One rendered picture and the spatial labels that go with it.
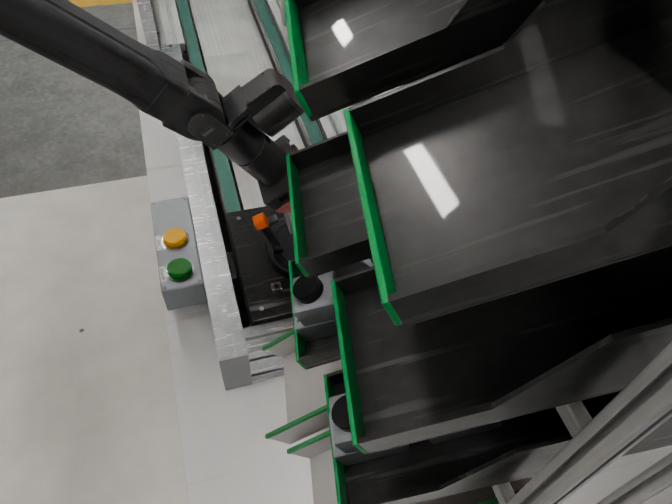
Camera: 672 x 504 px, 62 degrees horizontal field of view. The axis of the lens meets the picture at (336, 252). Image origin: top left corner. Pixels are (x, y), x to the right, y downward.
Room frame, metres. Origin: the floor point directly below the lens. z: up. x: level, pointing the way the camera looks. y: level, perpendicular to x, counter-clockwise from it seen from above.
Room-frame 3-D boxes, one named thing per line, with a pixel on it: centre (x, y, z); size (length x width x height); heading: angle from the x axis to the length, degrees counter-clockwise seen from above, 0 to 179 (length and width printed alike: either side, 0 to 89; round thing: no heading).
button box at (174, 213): (0.62, 0.28, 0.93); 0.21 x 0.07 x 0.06; 20
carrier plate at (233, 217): (0.61, 0.05, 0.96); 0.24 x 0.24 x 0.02; 20
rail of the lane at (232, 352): (0.82, 0.29, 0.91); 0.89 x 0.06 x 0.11; 20
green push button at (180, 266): (0.55, 0.26, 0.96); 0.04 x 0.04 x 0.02
